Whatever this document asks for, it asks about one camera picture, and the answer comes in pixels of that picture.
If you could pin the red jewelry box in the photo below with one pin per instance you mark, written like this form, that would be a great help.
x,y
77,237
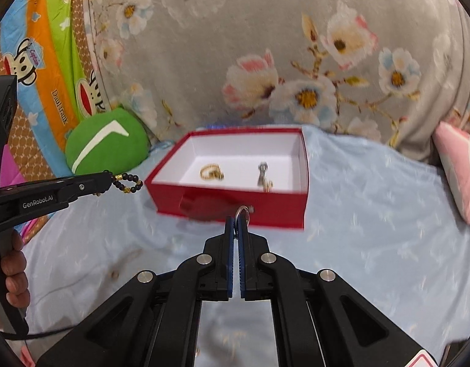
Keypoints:
x,y
210,174

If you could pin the pink white pillow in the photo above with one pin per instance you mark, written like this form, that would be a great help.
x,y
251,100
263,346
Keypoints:
x,y
453,147

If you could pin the colourful monkey cartoon quilt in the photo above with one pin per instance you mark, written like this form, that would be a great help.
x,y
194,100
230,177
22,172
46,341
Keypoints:
x,y
45,45

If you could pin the person left hand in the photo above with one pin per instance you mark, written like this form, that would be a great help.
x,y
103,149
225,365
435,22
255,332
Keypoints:
x,y
13,265

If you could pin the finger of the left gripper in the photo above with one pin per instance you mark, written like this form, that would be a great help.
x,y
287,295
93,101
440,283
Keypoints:
x,y
16,211
78,185

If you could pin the silver clip pearl tassel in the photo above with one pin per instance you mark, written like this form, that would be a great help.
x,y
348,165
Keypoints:
x,y
262,180

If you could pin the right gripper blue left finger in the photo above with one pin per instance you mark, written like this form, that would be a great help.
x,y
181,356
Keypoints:
x,y
217,280

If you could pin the grey floral blanket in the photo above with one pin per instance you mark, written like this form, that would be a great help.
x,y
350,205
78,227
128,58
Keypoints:
x,y
387,70

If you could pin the green round cushion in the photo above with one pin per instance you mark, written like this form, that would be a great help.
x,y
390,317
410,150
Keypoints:
x,y
114,141

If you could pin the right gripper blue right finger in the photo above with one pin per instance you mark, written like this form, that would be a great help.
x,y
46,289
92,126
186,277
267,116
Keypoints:
x,y
255,284

